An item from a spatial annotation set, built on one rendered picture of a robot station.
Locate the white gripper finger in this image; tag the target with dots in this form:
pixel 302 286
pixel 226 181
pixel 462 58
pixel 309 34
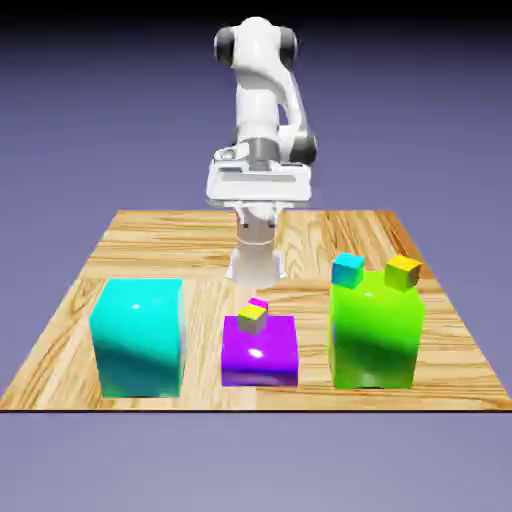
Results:
pixel 273 218
pixel 243 218

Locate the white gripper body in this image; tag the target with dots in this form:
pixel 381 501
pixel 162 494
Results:
pixel 259 186

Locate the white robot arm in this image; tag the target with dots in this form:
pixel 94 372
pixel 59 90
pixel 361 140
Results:
pixel 256 92

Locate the small magenta cube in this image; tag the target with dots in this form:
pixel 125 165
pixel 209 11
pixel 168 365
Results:
pixel 258 302

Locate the small cyan cube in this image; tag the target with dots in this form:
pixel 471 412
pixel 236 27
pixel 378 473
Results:
pixel 347 270

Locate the small yellow cube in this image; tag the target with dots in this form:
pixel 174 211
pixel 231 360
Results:
pixel 402 272
pixel 252 320

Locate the large purple box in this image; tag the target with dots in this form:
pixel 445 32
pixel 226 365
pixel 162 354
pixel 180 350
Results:
pixel 260 356

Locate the large green box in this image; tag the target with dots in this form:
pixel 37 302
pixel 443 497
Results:
pixel 376 340

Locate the large cyan box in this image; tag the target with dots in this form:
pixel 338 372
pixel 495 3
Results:
pixel 136 340

